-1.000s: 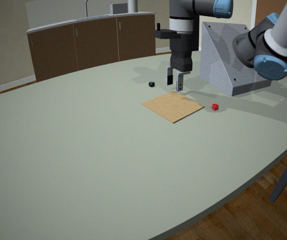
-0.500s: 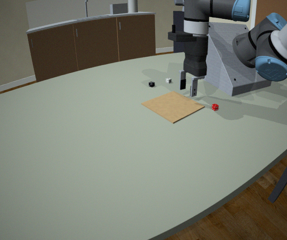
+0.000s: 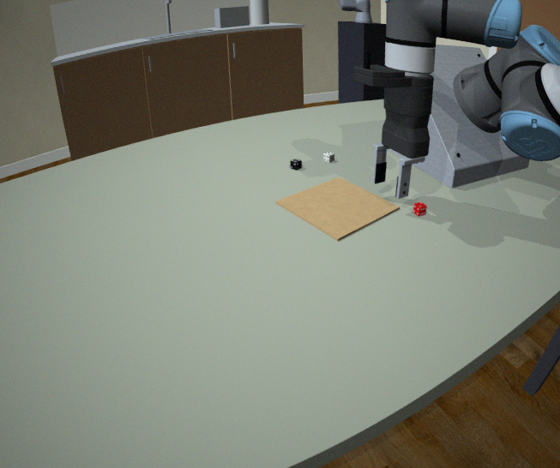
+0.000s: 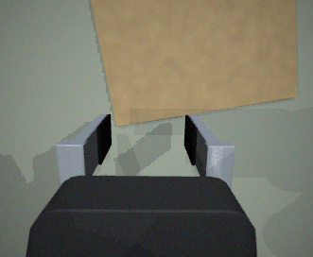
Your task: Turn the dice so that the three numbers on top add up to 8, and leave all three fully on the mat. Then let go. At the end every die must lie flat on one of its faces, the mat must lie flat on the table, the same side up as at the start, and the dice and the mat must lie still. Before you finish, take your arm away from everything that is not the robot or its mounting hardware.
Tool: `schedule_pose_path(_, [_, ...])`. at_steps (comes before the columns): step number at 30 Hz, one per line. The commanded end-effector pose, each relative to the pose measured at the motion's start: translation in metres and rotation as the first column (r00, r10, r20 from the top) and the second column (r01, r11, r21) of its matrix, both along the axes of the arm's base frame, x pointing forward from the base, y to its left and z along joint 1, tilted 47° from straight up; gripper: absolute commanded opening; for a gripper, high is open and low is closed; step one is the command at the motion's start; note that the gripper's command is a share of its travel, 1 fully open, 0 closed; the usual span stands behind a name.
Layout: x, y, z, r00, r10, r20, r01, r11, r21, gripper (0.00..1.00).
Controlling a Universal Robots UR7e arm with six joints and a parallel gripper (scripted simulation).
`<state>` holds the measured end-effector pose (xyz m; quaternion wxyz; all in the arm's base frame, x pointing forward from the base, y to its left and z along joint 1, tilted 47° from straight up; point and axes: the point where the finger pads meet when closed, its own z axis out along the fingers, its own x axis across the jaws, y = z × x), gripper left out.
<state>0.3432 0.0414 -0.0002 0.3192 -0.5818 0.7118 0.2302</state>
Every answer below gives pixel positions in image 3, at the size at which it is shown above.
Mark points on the tan mat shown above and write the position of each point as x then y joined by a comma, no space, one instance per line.
337,208

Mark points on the red die with white pips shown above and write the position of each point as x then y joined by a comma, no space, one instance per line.
419,208

